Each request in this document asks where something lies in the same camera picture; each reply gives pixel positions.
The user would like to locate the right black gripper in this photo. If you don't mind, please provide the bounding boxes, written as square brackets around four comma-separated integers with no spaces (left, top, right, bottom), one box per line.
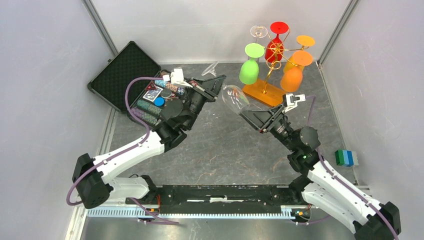
[239,103,298,152]

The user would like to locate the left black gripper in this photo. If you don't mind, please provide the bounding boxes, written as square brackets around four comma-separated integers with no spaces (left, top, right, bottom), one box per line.
[184,74,226,130]

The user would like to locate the clear wine glass front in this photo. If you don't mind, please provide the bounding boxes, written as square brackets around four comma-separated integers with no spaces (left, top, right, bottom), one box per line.
[201,62,250,115]

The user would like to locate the clear wine glass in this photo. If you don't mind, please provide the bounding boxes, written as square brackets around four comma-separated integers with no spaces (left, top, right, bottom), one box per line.
[250,25,268,43]
[201,62,250,115]

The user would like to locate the green wine glass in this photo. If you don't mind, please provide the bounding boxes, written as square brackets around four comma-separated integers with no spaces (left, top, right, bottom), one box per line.
[239,43,265,85]

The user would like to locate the orange wine glass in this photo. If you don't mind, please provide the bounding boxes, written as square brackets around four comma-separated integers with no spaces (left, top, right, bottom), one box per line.
[280,50,313,93]

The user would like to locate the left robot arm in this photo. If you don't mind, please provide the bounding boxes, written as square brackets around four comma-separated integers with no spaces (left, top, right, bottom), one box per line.
[70,75,226,209]

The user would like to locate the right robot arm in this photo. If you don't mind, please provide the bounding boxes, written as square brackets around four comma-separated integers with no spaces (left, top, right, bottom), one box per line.
[240,105,402,240]

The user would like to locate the gold rack with wooden base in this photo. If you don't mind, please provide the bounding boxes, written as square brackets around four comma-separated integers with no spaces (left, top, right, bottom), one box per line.
[242,27,297,107]

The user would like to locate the red wine glass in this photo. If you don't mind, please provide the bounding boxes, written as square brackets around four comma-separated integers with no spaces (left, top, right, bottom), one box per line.
[264,21,290,64]

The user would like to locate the clear wine glass back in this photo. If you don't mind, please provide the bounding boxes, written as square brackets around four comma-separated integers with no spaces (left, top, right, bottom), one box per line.
[250,25,268,43]

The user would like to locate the yellow wine glass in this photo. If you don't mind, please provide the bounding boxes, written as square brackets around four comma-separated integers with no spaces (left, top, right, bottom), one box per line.
[283,35,316,73]

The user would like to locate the blue round chip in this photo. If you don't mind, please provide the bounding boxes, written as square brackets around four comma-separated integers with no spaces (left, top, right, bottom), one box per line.
[153,97,166,107]

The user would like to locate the playing card deck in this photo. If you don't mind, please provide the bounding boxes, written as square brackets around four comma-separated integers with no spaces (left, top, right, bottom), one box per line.
[142,88,163,103]

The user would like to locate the black poker chip case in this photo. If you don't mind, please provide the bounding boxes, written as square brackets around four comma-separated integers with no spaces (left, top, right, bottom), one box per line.
[87,41,187,129]

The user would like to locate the green blue toy bricks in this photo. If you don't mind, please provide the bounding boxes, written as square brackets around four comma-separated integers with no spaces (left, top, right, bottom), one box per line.
[334,149,359,167]

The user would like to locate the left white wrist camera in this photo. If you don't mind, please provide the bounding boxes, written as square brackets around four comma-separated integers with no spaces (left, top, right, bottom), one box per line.
[161,68,193,88]

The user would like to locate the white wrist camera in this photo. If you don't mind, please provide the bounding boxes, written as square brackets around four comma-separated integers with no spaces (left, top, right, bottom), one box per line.
[161,68,193,88]
[282,93,306,113]

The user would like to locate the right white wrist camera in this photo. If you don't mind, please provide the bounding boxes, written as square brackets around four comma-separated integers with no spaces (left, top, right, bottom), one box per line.
[282,93,306,113]

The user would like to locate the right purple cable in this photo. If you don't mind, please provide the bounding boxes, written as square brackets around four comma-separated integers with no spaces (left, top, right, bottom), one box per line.
[304,95,400,240]

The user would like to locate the purple cable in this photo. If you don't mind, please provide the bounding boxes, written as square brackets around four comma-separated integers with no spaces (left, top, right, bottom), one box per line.
[304,95,400,240]
[66,76,167,207]

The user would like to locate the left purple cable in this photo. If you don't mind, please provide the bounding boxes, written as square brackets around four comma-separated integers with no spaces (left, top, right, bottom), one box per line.
[66,76,167,207]

